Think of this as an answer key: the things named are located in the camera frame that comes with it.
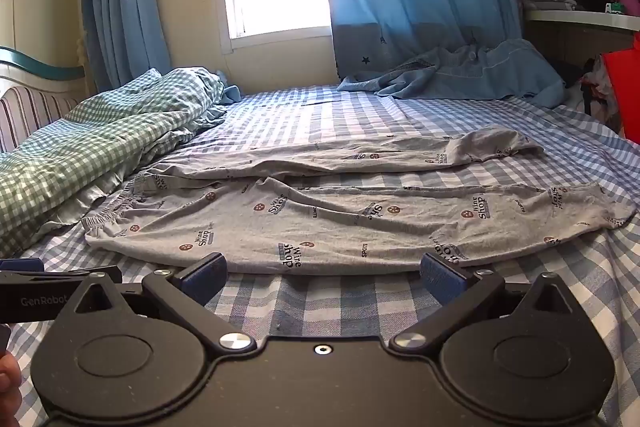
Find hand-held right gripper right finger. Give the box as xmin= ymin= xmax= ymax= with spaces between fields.
xmin=389 ymin=252 xmax=586 ymax=356

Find red fabric bag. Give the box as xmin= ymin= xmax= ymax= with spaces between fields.
xmin=600 ymin=48 xmax=640 ymax=144

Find light blue pillow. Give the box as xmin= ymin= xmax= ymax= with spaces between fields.
xmin=219 ymin=84 xmax=244 ymax=106

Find pale cloth bundle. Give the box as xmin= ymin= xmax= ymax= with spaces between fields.
xmin=580 ymin=55 xmax=622 ymax=128

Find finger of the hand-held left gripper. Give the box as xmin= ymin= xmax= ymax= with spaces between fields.
xmin=0 ymin=258 xmax=122 ymax=284

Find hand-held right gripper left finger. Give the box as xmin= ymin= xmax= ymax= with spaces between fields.
xmin=59 ymin=252 xmax=258 ymax=358

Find person's left hand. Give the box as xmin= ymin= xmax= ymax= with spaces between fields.
xmin=0 ymin=351 xmax=24 ymax=427

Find grey printed pants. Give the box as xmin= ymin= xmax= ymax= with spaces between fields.
xmin=82 ymin=126 xmax=632 ymax=276

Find blue checked bed sheet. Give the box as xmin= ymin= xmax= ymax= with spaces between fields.
xmin=0 ymin=82 xmax=640 ymax=427

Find crumpled blue blanket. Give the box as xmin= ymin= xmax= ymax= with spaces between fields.
xmin=337 ymin=39 xmax=582 ymax=108

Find striped headboard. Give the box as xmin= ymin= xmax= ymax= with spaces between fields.
xmin=0 ymin=47 xmax=90 ymax=154

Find green checked quilt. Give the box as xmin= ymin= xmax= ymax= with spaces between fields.
xmin=0 ymin=67 xmax=242 ymax=259

